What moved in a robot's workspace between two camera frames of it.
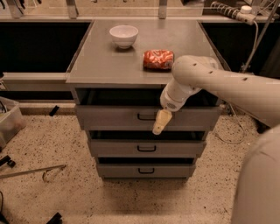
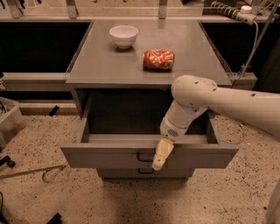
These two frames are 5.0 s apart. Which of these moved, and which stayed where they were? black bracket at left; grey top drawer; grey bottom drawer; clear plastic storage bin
Moved: grey top drawer
Stayed: clear plastic storage bin; black bracket at left; grey bottom drawer
